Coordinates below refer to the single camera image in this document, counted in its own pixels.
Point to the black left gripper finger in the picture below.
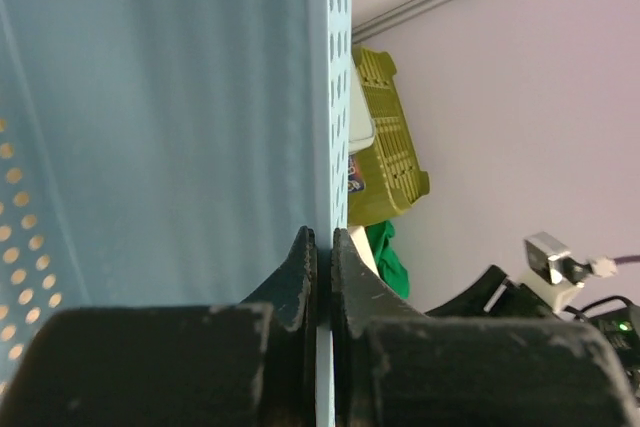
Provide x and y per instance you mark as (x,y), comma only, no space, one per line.
(248,364)

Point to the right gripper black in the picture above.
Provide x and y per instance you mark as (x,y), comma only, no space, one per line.
(494,355)

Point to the olive green large container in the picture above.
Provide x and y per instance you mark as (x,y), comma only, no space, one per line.
(385,179)

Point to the pale blue basket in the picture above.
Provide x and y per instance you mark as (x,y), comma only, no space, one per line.
(165,153)

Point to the white perforated basket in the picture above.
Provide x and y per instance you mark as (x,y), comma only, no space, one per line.
(360,240)

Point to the light blue perforated basket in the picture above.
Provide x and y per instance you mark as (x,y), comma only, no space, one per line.
(361,125)

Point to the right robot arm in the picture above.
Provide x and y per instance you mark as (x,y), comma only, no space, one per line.
(615,337)

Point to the green cloth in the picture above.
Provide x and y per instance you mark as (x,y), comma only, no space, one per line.
(388,264)

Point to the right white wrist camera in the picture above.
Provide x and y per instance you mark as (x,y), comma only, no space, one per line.
(550,274)

